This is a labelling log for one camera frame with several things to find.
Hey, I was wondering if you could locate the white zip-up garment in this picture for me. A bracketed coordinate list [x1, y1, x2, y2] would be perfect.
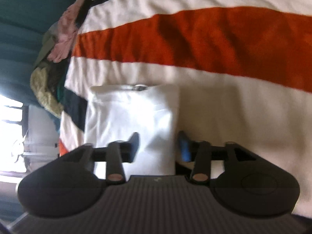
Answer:
[84, 85, 179, 178]

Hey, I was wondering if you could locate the white metal rack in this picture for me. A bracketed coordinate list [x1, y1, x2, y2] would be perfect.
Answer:
[22, 105, 60, 172]

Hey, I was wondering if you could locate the dark green garment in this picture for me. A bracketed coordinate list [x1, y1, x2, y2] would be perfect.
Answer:
[56, 76, 66, 103]

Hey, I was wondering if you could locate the pale green knitted garment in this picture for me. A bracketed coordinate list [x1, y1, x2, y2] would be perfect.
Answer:
[30, 67, 63, 119]

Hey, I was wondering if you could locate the striped white orange black blanket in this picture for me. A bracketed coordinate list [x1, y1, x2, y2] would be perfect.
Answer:
[60, 0, 311, 217]

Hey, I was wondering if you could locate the olive green cap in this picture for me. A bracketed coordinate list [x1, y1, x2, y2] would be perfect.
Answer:
[34, 31, 55, 66]

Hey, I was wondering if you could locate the pink crumpled garment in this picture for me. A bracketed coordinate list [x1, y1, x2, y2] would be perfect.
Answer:
[47, 0, 85, 63]

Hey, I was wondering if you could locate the teal curtain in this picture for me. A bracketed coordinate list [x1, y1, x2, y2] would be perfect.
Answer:
[1, 0, 75, 105]

